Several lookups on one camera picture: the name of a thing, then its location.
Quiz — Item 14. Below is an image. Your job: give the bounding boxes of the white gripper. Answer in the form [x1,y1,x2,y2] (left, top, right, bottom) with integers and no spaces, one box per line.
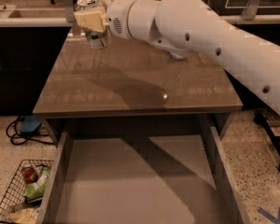
[74,0,135,39]

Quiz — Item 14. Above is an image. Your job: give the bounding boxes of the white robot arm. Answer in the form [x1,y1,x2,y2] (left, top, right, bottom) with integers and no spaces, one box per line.
[75,0,280,116]

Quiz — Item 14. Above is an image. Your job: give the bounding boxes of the grey cabinet with glossy top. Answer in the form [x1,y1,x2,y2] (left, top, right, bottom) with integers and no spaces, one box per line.
[34,34,242,140]

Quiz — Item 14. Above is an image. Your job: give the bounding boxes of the red can in basket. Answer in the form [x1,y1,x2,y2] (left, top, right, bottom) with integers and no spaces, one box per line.
[21,166,37,185]

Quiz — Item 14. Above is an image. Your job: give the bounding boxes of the open grey top drawer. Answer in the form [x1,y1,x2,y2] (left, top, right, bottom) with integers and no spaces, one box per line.
[36,127,250,224]

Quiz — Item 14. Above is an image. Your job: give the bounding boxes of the clear plastic water bottle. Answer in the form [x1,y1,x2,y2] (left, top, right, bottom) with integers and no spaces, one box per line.
[170,52,186,61]

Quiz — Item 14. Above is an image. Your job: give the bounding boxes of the blue foot pedal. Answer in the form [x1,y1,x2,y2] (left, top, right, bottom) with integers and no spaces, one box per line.
[20,116,41,134]

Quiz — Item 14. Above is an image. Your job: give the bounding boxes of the green snack bag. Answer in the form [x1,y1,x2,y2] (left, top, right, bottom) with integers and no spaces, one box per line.
[23,166,51,201]

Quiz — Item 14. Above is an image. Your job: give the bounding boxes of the yellow snack bag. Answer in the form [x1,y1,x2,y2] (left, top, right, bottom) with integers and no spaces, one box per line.
[7,208,38,224]

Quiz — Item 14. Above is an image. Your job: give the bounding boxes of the blue floor tape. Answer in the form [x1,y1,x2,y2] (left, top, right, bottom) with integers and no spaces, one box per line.
[258,207,280,224]

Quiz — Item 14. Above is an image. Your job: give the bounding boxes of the grey metal post left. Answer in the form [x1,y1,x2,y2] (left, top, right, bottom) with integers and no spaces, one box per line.
[63,0,75,22]

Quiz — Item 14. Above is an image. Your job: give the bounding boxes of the grey metal post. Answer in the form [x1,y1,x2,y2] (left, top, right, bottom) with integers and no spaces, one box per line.
[63,0,75,22]
[241,0,261,21]

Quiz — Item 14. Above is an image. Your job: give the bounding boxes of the black floor cable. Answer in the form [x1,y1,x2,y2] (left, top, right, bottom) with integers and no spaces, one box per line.
[6,115,55,147]

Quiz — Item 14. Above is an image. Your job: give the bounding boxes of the grey metal post right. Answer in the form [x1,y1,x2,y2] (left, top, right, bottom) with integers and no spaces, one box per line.
[241,0,261,21]

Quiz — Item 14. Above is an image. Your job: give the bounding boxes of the black wire basket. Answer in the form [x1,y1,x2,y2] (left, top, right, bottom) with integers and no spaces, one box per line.
[0,160,53,223]

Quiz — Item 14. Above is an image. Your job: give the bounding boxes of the black cart frame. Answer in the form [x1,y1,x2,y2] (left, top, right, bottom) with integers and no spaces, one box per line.
[254,110,280,172]

